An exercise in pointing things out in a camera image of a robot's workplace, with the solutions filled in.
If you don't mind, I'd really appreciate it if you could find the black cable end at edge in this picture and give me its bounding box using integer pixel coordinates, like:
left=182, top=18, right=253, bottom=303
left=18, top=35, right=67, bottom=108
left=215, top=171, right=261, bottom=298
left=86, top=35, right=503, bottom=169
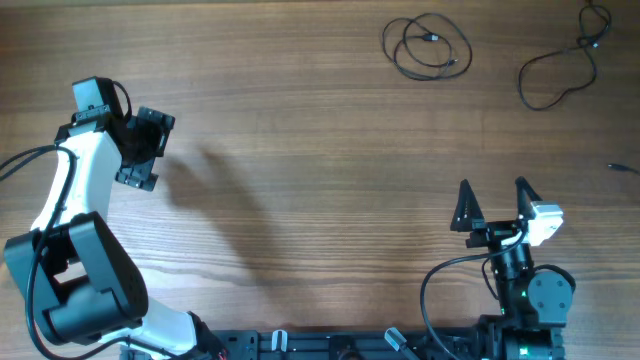
left=607, top=162, right=640, bottom=176

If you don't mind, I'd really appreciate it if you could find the left black camera cable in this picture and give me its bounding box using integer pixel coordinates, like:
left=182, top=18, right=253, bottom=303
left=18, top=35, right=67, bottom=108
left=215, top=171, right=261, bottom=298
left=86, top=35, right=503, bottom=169
left=0, top=144, right=201, bottom=360

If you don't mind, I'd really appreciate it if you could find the black camera cable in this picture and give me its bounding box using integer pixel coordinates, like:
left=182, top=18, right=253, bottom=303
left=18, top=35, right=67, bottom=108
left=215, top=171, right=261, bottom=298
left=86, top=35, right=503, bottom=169
left=0, top=144, right=201, bottom=360
left=419, top=222, right=529, bottom=360

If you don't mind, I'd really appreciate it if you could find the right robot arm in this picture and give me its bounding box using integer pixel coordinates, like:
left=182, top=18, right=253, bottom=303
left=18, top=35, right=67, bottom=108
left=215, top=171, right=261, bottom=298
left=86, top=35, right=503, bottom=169
left=450, top=177, right=576, bottom=360

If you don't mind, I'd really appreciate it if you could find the right black camera cable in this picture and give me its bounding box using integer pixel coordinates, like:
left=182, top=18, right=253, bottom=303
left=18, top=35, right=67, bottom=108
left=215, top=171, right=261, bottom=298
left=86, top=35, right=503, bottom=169
left=419, top=222, right=529, bottom=360

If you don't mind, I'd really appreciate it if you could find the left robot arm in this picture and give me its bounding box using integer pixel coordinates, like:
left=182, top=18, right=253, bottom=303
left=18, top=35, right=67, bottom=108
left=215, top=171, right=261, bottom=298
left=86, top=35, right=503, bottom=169
left=1, top=77, right=228, bottom=359

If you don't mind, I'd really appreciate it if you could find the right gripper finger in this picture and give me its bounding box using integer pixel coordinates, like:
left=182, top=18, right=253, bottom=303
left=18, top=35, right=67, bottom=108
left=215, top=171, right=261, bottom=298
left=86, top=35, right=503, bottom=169
left=515, top=176, right=542, bottom=218
left=450, top=179, right=486, bottom=232

